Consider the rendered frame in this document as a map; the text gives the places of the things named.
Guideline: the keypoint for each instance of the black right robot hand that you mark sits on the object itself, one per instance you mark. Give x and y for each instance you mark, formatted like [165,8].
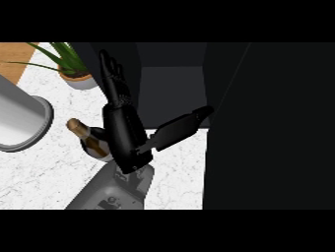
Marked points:
[125,138]

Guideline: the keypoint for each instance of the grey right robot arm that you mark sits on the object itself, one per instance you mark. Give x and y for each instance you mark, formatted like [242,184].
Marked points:
[109,194]

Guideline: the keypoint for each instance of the dark wine bottle gold foil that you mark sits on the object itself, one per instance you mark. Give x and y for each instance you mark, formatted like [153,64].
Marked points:
[92,141]

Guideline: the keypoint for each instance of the dark cabinet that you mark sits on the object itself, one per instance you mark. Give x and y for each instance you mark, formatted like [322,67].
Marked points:
[172,93]

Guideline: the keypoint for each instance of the green potted plant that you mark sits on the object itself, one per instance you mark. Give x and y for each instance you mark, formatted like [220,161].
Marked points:
[73,70]

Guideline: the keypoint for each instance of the pale grey cylinder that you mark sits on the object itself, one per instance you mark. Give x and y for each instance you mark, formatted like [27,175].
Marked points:
[8,113]

